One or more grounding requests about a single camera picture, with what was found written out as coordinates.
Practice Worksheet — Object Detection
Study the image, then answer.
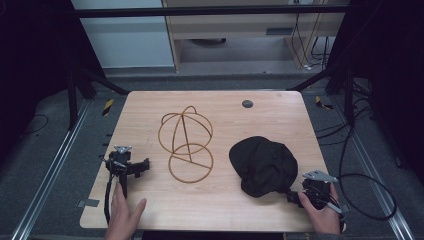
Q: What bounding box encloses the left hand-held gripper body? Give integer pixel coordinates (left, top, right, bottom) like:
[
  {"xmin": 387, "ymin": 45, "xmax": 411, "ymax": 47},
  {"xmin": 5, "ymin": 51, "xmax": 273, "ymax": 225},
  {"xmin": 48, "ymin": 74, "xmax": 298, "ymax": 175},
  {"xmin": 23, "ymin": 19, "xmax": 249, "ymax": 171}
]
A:
[{"xmin": 104, "ymin": 144, "xmax": 137, "ymax": 200}]

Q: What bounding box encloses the aluminium floor rail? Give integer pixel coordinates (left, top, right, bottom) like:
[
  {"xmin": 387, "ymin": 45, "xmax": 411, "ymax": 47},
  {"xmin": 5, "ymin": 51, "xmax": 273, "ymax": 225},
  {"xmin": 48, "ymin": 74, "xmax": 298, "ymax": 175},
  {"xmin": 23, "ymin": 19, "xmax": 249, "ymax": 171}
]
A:
[
  {"xmin": 331, "ymin": 94, "xmax": 416, "ymax": 240},
  {"xmin": 10, "ymin": 99, "xmax": 92, "ymax": 240}
]

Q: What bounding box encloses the black metal stand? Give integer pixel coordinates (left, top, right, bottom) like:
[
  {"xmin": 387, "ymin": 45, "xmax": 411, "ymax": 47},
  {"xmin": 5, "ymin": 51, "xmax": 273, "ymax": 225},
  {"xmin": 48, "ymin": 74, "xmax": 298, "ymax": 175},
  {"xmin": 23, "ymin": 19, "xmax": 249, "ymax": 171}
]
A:
[
  {"xmin": 286, "ymin": 63, "xmax": 356, "ymax": 128},
  {"xmin": 66, "ymin": 64, "xmax": 130, "ymax": 132}
]

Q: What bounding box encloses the white cabinet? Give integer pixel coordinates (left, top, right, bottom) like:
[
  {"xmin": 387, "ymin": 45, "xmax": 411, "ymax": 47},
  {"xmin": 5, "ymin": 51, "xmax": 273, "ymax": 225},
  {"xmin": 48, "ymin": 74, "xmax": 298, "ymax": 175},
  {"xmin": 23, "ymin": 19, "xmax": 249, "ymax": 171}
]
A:
[{"xmin": 70, "ymin": 0, "xmax": 176, "ymax": 69}]

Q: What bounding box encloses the yellow black striped tape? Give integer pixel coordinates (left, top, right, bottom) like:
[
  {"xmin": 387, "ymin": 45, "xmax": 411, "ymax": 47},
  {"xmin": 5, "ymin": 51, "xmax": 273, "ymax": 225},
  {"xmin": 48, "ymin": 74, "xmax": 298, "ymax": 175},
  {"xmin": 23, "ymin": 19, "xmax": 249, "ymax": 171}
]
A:
[
  {"xmin": 314, "ymin": 95, "xmax": 334, "ymax": 111},
  {"xmin": 101, "ymin": 98, "xmax": 115, "ymax": 117}
]

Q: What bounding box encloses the black curtain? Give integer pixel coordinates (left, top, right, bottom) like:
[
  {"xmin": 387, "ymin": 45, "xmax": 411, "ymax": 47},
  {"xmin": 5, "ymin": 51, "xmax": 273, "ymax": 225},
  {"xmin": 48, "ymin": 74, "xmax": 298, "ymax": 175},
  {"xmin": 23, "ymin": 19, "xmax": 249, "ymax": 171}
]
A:
[
  {"xmin": 328, "ymin": 0, "xmax": 424, "ymax": 184},
  {"xmin": 0, "ymin": 0, "xmax": 101, "ymax": 161}
]

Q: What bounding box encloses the grey tape piece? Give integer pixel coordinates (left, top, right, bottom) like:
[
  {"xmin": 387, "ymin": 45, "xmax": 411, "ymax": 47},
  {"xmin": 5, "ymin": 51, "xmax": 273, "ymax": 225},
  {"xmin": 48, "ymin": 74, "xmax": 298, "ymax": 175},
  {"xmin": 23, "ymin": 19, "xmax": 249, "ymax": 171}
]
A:
[{"xmin": 76, "ymin": 198, "xmax": 101, "ymax": 209}]

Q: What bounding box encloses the black cap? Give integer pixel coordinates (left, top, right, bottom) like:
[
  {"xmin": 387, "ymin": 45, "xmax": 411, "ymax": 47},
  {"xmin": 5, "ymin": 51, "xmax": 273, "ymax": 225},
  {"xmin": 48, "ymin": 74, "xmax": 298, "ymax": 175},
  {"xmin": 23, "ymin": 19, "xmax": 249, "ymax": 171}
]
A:
[{"xmin": 228, "ymin": 135, "xmax": 300, "ymax": 199}]

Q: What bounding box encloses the black horizontal frame bar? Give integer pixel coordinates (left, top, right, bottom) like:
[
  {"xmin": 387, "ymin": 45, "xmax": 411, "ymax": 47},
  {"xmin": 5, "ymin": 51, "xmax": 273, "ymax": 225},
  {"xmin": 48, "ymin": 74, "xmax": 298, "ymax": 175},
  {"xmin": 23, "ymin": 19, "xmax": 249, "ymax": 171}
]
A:
[{"xmin": 74, "ymin": 5, "xmax": 350, "ymax": 19}]

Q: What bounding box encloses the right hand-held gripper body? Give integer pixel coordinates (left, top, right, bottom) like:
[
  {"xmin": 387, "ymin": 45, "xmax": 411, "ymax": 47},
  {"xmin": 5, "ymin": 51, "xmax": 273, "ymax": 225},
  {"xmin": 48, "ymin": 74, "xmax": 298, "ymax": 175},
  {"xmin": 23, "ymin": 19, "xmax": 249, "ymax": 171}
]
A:
[{"xmin": 300, "ymin": 170, "xmax": 344, "ymax": 215}]

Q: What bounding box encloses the left hand-held gripper cable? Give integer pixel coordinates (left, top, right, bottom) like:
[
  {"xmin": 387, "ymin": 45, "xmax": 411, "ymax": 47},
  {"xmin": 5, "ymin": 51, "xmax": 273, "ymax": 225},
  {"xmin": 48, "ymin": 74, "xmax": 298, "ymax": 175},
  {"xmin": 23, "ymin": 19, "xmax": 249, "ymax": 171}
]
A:
[{"xmin": 103, "ymin": 173, "xmax": 116, "ymax": 225}]

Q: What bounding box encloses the person's left hand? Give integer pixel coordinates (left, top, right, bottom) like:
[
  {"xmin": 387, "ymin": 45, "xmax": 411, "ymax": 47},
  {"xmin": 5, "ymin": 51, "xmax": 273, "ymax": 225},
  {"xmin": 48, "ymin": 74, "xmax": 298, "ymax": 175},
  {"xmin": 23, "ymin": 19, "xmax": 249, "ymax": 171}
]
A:
[{"xmin": 104, "ymin": 182, "xmax": 148, "ymax": 240}]

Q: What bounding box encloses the thin black floor cable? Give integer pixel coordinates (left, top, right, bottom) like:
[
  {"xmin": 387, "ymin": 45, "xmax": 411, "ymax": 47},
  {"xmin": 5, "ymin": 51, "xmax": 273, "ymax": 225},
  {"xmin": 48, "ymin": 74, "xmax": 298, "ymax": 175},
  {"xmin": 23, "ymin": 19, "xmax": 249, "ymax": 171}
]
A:
[{"xmin": 19, "ymin": 113, "xmax": 50, "ymax": 138}]

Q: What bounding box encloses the person's right hand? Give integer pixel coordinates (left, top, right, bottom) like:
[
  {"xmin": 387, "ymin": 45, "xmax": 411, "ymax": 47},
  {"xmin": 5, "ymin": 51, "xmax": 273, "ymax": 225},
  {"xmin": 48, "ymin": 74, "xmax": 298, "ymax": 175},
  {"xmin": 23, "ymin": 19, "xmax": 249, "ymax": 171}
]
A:
[{"xmin": 297, "ymin": 182, "xmax": 342, "ymax": 236}]

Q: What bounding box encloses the long black looped cable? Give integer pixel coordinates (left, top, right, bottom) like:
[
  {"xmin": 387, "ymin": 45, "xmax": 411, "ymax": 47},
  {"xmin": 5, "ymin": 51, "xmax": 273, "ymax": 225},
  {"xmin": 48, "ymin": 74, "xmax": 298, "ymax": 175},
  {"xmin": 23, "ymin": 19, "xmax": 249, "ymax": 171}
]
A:
[{"xmin": 338, "ymin": 124, "xmax": 399, "ymax": 222}]

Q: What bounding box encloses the brown wire hat stand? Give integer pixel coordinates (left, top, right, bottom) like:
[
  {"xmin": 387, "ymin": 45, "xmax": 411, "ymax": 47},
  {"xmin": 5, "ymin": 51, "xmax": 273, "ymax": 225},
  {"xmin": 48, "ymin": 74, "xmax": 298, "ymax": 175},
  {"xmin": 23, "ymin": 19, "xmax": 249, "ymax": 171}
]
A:
[{"xmin": 157, "ymin": 105, "xmax": 215, "ymax": 185}]

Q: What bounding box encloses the bundle of hanging black cables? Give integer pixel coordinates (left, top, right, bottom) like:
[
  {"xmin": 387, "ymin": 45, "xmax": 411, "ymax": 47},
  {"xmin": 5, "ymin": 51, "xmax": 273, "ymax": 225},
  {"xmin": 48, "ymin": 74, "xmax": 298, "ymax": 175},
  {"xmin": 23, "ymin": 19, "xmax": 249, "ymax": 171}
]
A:
[{"xmin": 290, "ymin": 12, "xmax": 333, "ymax": 71}]

